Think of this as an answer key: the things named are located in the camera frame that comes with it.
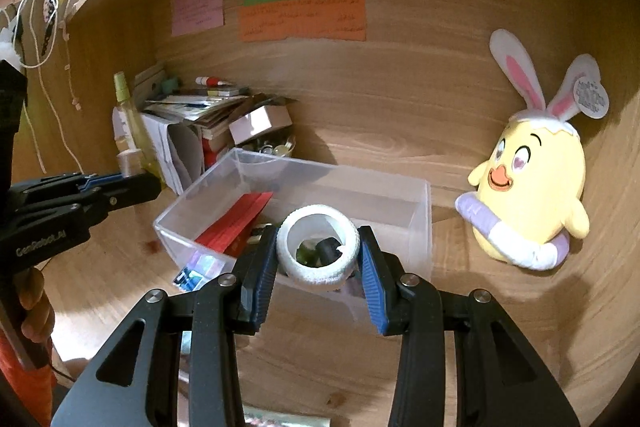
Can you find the person's left hand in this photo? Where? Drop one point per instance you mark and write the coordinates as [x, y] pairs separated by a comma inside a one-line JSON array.
[[39, 322]]

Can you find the white tape roll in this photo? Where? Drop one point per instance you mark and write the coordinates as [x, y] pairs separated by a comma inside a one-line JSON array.
[[311, 224]]

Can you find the pink sticky note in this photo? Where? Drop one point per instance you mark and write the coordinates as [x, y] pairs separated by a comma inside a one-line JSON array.
[[192, 16]]

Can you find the red zip pouch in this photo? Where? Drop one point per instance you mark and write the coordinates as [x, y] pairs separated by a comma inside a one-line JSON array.
[[230, 233]]

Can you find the red white marker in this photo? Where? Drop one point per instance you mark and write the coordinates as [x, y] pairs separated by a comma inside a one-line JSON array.
[[208, 82]]

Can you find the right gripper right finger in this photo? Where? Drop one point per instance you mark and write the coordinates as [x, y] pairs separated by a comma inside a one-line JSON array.
[[501, 379]]

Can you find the blue staples box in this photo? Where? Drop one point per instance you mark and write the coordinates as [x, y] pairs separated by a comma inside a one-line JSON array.
[[192, 279]]

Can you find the yellow chick bunny plush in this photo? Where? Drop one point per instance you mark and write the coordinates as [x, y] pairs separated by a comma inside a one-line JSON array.
[[526, 206]]

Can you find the green glass bottle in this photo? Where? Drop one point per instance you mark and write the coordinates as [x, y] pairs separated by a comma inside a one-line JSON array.
[[307, 254]]

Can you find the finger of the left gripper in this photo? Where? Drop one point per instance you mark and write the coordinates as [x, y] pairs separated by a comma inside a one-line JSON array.
[[67, 189], [125, 194]]

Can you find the folded white paper leaflets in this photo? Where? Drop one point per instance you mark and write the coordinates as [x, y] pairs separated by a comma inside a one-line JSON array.
[[178, 149]]

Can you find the stack of books and papers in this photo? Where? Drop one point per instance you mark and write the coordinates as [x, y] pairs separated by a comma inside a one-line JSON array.
[[209, 110]]

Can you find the black purple spray bottle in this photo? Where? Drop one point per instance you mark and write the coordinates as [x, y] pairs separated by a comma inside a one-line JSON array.
[[329, 250]]

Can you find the white bowl of trinkets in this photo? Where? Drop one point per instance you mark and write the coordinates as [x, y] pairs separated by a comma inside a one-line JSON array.
[[272, 145]]

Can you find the small white cardboard box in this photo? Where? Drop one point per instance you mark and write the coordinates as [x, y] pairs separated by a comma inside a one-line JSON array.
[[258, 122]]

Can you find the yellow-green spray bottle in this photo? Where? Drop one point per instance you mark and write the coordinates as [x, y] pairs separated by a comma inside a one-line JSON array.
[[136, 134]]

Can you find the orange sticky note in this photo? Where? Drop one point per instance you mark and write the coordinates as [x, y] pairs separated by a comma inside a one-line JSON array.
[[305, 19]]

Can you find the clear plastic storage bin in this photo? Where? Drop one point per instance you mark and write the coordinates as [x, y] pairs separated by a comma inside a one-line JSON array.
[[312, 202]]

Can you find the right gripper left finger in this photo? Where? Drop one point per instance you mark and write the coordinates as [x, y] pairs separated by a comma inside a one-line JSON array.
[[133, 379]]

